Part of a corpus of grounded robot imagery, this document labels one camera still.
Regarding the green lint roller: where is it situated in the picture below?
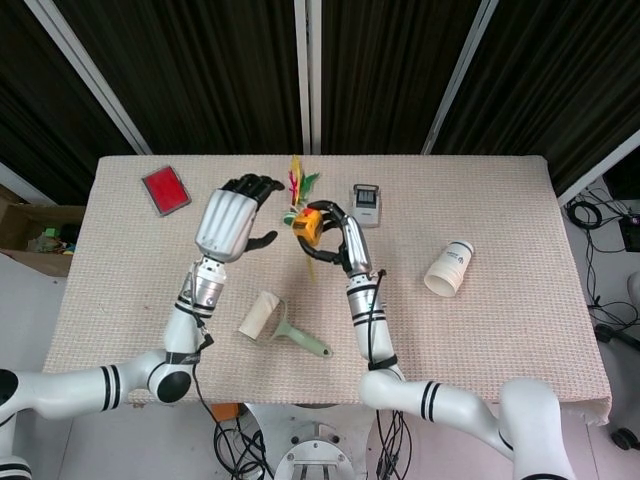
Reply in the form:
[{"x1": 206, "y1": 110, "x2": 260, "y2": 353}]
[{"x1": 237, "y1": 290, "x2": 334, "y2": 360}]

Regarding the brown cardboard box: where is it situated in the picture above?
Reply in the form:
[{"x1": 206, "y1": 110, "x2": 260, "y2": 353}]
[{"x1": 0, "y1": 185, "x2": 87, "y2": 279}]

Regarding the black pleated curtain panel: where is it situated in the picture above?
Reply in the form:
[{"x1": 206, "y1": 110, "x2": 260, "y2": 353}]
[
  {"x1": 52, "y1": 0, "x2": 307, "y2": 156},
  {"x1": 0, "y1": 0, "x2": 137, "y2": 207},
  {"x1": 319, "y1": 0, "x2": 484, "y2": 155},
  {"x1": 433, "y1": 0, "x2": 640, "y2": 197}
]

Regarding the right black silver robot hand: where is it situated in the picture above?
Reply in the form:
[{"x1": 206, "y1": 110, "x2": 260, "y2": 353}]
[{"x1": 294, "y1": 199, "x2": 375, "y2": 276}]

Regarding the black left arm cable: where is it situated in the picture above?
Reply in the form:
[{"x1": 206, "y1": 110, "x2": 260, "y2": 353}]
[{"x1": 180, "y1": 269, "x2": 217, "y2": 421}]

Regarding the black floor cable bundle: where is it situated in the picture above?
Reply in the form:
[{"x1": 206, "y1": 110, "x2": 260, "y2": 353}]
[{"x1": 564, "y1": 187, "x2": 640, "y2": 346}]

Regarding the black cable tangle under base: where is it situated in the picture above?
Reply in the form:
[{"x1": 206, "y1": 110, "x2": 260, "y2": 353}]
[{"x1": 212, "y1": 418, "x2": 275, "y2": 480}]

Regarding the white slanted frame post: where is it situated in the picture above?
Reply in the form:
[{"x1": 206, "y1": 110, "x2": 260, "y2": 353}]
[
  {"x1": 421, "y1": 0, "x2": 495, "y2": 155},
  {"x1": 556, "y1": 128, "x2": 640, "y2": 207},
  {"x1": 29, "y1": 0, "x2": 154, "y2": 155}
]

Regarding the red ink pad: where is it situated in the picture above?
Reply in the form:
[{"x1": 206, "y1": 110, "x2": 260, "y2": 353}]
[{"x1": 140, "y1": 164, "x2": 193, "y2": 219}]

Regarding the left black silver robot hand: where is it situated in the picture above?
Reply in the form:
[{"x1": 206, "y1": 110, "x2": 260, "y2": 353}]
[{"x1": 193, "y1": 173, "x2": 286, "y2": 265}]

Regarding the white upright frame post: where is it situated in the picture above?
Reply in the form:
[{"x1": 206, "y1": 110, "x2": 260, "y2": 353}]
[
  {"x1": 293, "y1": 0, "x2": 311, "y2": 155},
  {"x1": 308, "y1": 0, "x2": 325, "y2": 155}
]

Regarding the white paper cup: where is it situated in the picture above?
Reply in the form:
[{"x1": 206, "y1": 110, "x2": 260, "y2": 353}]
[{"x1": 423, "y1": 239, "x2": 475, "y2": 299}]

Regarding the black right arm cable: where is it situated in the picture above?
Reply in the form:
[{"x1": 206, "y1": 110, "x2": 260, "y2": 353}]
[{"x1": 363, "y1": 268, "x2": 399, "y2": 372}]

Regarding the black electronic device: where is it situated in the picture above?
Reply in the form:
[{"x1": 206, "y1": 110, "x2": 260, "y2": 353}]
[{"x1": 618, "y1": 212, "x2": 640, "y2": 255}]

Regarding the black chair base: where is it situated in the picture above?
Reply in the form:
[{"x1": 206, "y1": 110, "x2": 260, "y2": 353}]
[{"x1": 593, "y1": 272, "x2": 640, "y2": 450}]

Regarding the grey self-inking stamp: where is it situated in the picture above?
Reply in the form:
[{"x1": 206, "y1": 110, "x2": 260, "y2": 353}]
[{"x1": 348, "y1": 183, "x2": 384, "y2": 229}]

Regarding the orange box under table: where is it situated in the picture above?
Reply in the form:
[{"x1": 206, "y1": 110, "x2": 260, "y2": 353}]
[{"x1": 209, "y1": 402, "x2": 240, "y2": 426}]

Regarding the yellow tape measure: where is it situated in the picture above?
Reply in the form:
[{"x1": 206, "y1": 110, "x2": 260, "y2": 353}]
[{"x1": 292, "y1": 209, "x2": 324, "y2": 285}]

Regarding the feather shuttlecock with green base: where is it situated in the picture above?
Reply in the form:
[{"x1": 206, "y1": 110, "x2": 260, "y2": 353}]
[{"x1": 282, "y1": 155, "x2": 324, "y2": 229}]

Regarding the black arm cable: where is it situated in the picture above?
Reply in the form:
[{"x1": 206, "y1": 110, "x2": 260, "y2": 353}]
[
  {"x1": 180, "y1": 269, "x2": 217, "y2": 421},
  {"x1": 363, "y1": 268, "x2": 399, "y2": 372}
]

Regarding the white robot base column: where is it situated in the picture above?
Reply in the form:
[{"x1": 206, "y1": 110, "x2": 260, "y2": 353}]
[{"x1": 243, "y1": 399, "x2": 377, "y2": 480}]

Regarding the beige waffle tablecloth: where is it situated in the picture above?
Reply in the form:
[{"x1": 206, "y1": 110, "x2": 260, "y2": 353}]
[{"x1": 42, "y1": 153, "x2": 614, "y2": 427}]

